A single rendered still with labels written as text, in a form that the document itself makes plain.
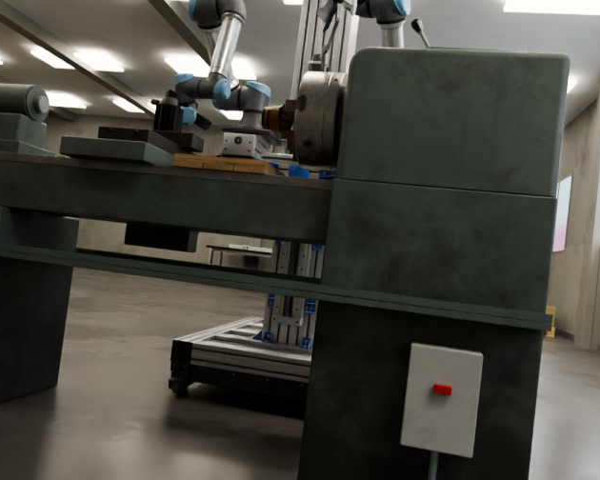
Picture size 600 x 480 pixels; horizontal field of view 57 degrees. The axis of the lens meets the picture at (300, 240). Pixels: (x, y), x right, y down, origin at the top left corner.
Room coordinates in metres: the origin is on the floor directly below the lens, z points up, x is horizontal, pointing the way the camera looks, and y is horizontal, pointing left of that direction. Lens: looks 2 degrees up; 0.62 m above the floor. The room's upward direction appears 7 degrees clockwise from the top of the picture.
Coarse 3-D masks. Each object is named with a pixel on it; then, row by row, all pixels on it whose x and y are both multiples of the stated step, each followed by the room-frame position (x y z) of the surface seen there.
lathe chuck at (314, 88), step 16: (304, 80) 1.70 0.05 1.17; (320, 80) 1.69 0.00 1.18; (320, 96) 1.66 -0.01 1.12; (304, 112) 1.67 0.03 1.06; (320, 112) 1.65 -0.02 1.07; (304, 128) 1.68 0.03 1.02; (320, 128) 1.66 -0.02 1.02; (320, 144) 1.69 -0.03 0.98; (304, 160) 1.76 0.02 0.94; (320, 160) 1.74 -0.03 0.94
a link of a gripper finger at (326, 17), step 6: (330, 0) 1.69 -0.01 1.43; (330, 6) 1.71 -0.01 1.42; (336, 6) 1.71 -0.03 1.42; (318, 12) 1.70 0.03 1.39; (324, 12) 1.71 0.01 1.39; (330, 12) 1.71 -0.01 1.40; (324, 18) 1.72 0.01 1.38; (330, 18) 1.72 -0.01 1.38; (324, 24) 1.73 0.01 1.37; (324, 30) 1.73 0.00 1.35
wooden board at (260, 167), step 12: (180, 156) 1.73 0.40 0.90; (192, 156) 1.72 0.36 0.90; (204, 156) 1.71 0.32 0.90; (192, 168) 1.73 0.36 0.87; (204, 168) 1.71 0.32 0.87; (216, 168) 1.70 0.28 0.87; (228, 168) 1.69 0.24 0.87; (240, 168) 1.68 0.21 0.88; (252, 168) 1.67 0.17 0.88; (264, 168) 1.66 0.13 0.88
